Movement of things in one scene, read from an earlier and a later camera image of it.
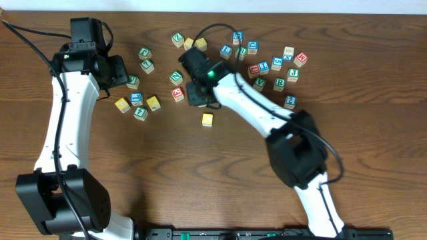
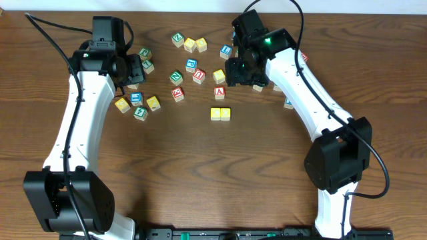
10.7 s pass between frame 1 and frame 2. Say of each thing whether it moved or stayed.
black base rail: stayed
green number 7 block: stayed
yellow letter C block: moved
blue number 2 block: stayed
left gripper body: moved
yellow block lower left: stayed
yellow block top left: stayed
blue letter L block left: stayed
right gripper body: moved
